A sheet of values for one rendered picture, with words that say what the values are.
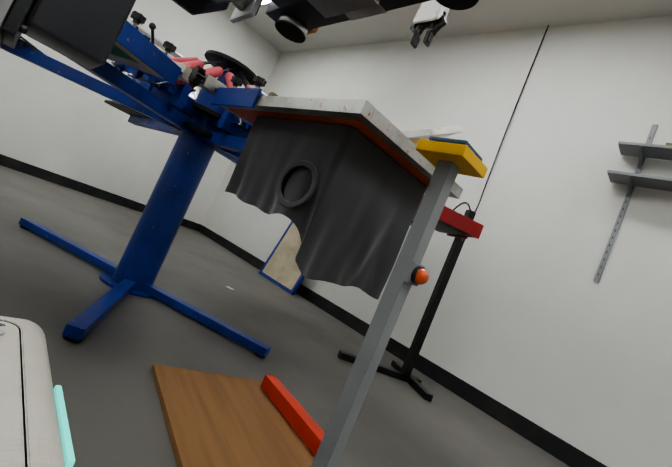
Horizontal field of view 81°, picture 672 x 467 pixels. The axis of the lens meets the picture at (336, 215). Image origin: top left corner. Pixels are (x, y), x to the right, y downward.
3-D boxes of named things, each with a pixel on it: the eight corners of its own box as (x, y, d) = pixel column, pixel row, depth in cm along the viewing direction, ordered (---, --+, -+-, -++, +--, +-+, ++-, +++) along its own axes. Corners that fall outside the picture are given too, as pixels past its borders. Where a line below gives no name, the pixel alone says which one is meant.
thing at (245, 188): (314, 254, 110) (364, 139, 113) (292, 246, 104) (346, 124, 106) (234, 215, 142) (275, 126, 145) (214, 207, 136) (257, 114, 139)
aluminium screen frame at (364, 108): (459, 199, 135) (463, 189, 136) (360, 113, 94) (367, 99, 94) (315, 165, 191) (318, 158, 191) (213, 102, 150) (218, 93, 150)
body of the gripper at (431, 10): (422, -9, 132) (409, 21, 131) (447, -15, 124) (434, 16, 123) (433, 7, 137) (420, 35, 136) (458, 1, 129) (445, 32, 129)
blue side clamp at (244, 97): (263, 114, 131) (271, 96, 131) (251, 107, 127) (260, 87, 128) (221, 110, 152) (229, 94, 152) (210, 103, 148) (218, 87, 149)
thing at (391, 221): (381, 302, 134) (429, 187, 137) (287, 273, 102) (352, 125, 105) (375, 298, 136) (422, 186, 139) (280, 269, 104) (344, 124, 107)
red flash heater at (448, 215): (439, 234, 284) (445, 219, 285) (478, 241, 240) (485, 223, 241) (366, 200, 268) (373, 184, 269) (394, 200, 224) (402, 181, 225)
